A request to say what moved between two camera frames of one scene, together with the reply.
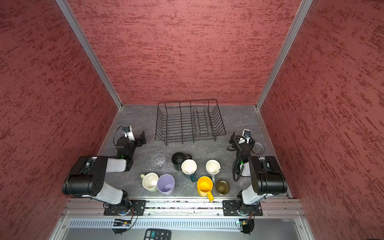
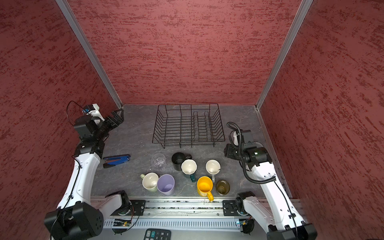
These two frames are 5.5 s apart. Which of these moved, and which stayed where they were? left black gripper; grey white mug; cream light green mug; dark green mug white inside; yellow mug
Moved: left black gripper
Stayed: dark green mug white inside; yellow mug; cream light green mug; grey white mug
